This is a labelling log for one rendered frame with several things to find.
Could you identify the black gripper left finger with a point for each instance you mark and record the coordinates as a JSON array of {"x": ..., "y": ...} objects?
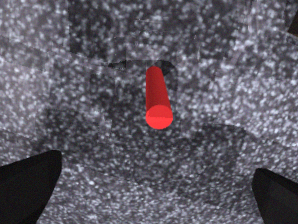
[{"x": 27, "y": 185}]

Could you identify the red peg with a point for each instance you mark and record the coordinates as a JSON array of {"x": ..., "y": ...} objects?
[{"x": 157, "y": 108}]

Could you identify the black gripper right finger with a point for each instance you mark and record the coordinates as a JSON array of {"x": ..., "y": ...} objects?
[{"x": 277, "y": 197}]

